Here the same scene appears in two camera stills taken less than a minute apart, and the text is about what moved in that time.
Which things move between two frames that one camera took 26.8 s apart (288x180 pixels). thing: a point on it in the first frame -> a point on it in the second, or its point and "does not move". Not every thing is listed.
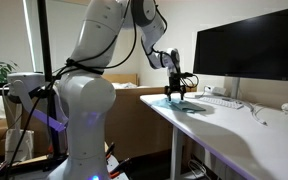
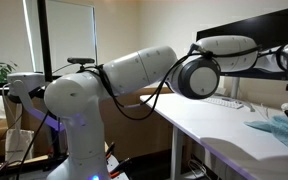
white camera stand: x=18 y=84 does not move
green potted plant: x=0 y=73 does not move
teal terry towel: x=181 y=105 -> x=287 y=134
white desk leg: x=175 y=159 does not move
